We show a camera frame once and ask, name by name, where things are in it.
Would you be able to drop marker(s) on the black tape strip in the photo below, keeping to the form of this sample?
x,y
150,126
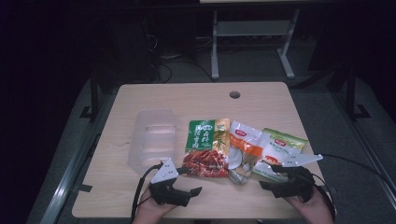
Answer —
x,y
83,188

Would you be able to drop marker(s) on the green and red snack packet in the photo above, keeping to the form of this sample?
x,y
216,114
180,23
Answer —
x,y
207,146

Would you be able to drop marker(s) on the white metal desk frame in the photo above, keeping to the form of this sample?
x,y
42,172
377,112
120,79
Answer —
x,y
253,28

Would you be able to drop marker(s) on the aluminium floor rail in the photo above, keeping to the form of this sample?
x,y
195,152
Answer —
x,y
367,143
67,180

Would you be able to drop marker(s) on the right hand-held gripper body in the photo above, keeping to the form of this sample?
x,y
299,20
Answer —
x,y
297,182

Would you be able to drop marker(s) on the white and green snack packet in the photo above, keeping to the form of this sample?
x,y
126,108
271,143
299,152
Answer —
x,y
280,146

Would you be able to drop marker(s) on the person's left hand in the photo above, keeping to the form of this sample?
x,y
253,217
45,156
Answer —
x,y
151,211

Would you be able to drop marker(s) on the small silver packet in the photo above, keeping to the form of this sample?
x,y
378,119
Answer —
x,y
236,177

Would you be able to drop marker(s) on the clear plastic container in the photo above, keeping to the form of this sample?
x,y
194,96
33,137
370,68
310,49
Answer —
x,y
154,140

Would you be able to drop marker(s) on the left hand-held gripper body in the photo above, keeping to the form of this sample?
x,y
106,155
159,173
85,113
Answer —
x,y
163,175

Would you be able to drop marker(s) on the person's right hand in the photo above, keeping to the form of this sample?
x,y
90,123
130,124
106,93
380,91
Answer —
x,y
314,211

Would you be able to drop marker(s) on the white and orange snack packet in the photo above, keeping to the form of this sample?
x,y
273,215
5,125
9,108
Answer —
x,y
246,143

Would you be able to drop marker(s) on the black metal stand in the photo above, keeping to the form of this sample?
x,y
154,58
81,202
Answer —
x,y
94,93
351,93

